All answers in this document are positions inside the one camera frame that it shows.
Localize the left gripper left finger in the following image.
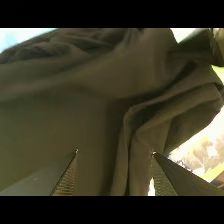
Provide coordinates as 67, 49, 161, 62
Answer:
0, 148, 79, 197

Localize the dark green garment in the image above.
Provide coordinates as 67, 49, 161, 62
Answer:
0, 27, 224, 197

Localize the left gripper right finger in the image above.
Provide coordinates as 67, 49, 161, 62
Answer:
149, 150, 224, 197

